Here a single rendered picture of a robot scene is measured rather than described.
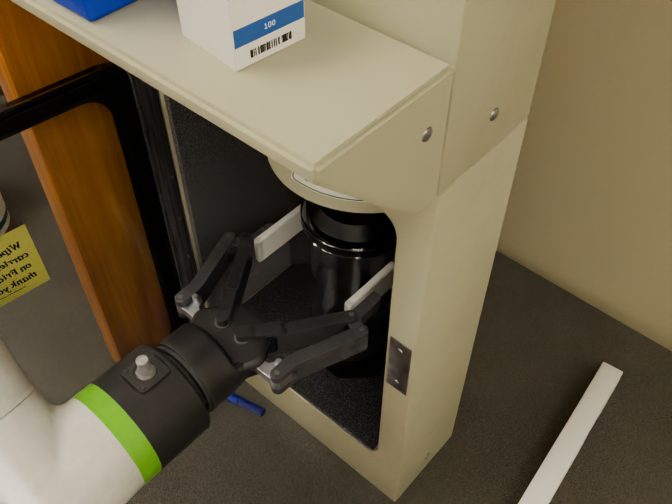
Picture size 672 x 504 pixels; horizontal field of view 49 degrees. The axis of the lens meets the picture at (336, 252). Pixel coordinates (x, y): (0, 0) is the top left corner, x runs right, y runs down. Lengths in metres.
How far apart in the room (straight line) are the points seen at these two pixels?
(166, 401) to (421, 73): 0.33
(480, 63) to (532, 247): 0.69
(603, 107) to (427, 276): 0.45
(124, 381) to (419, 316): 0.24
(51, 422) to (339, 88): 0.34
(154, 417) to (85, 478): 0.07
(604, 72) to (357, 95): 0.55
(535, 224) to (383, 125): 0.72
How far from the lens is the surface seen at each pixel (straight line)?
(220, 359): 0.63
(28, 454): 0.58
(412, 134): 0.41
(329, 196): 0.59
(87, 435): 0.59
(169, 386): 0.61
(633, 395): 1.00
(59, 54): 0.70
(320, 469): 0.88
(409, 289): 0.56
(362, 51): 0.42
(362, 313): 0.67
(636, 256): 1.02
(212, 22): 0.41
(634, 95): 0.90
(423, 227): 0.50
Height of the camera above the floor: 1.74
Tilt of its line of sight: 48 degrees down
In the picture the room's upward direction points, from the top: straight up
